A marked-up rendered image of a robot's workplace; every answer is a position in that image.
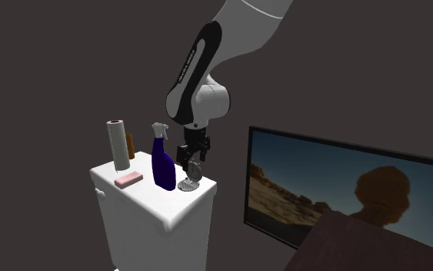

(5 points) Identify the blue spray bottle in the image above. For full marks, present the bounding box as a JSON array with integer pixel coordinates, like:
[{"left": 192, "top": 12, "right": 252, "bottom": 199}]
[{"left": 150, "top": 122, "right": 178, "bottom": 192}]

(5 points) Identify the brown cylinder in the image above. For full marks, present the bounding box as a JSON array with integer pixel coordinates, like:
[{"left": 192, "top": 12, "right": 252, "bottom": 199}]
[{"left": 125, "top": 132, "right": 136, "bottom": 160}]

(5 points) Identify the white paper towel roll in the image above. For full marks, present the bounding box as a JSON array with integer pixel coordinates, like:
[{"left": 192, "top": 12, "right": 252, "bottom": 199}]
[{"left": 105, "top": 119, "right": 132, "bottom": 173}]

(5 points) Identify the pink soap bar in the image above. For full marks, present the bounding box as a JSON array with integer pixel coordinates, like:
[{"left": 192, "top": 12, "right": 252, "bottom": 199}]
[{"left": 113, "top": 170, "right": 145, "bottom": 190}]

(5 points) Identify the black framed landscape window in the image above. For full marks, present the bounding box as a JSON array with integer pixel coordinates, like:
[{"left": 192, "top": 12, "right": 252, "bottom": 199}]
[{"left": 242, "top": 125, "right": 433, "bottom": 260}]

